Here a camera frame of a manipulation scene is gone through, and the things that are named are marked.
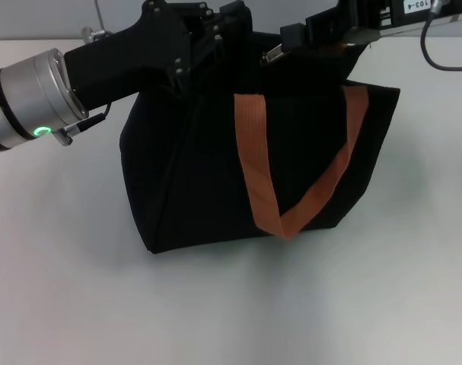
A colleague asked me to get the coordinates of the silver zipper pull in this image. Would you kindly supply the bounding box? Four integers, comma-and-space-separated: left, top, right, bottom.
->
260, 43, 291, 65

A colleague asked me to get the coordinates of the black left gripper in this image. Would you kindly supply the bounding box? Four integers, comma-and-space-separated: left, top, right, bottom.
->
62, 0, 231, 110

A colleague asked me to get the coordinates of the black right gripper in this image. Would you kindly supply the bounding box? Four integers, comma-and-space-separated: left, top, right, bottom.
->
279, 0, 462, 49

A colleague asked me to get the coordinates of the silver plug on left gripper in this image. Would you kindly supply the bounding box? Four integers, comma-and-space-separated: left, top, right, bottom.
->
81, 26, 112, 43

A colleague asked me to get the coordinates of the right gripper plug with cable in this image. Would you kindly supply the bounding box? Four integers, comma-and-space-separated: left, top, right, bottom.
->
420, 0, 462, 72

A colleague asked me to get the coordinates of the black bag with orange handles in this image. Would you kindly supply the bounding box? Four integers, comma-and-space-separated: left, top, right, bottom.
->
118, 0, 402, 256

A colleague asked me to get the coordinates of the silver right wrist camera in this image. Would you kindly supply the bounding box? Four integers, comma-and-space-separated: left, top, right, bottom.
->
343, 14, 462, 46

